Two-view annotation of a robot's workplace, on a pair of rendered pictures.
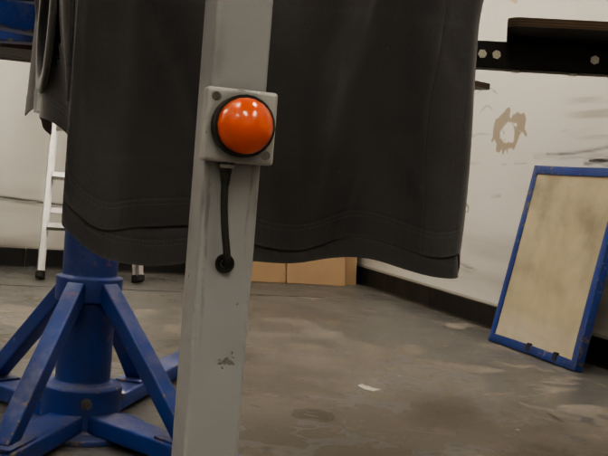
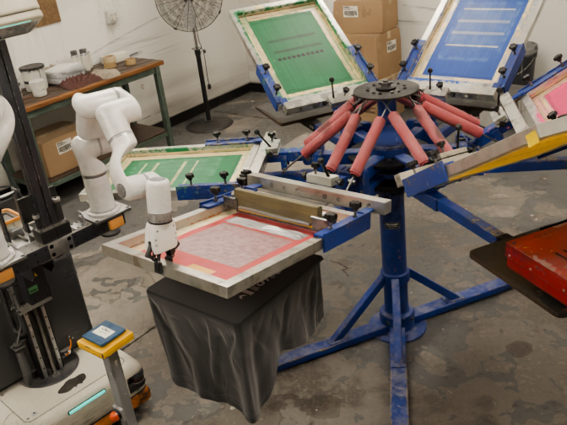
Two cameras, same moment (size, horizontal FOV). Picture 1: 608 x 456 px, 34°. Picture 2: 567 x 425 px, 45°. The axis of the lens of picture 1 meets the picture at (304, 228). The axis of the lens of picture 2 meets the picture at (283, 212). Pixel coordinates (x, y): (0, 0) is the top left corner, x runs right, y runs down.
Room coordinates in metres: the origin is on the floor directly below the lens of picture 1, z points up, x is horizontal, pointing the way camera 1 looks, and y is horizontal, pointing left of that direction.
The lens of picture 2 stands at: (0.34, -1.83, 2.20)
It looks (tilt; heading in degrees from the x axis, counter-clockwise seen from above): 26 degrees down; 60
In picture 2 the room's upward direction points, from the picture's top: 7 degrees counter-clockwise
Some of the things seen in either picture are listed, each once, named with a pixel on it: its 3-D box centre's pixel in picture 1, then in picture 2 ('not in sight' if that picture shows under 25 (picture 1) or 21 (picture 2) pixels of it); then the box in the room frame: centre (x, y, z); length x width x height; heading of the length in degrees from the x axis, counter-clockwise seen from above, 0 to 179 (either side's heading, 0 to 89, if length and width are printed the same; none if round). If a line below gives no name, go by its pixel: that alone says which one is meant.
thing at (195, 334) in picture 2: (282, 58); (201, 355); (1.01, 0.03, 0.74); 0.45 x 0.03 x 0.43; 109
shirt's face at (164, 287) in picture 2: not in sight; (235, 272); (1.23, 0.11, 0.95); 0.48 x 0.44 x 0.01; 19
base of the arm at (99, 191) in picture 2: not in sight; (97, 191); (0.94, 0.61, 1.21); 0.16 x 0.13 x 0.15; 103
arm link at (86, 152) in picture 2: not in sight; (91, 153); (0.95, 0.59, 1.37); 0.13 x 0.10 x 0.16; 2
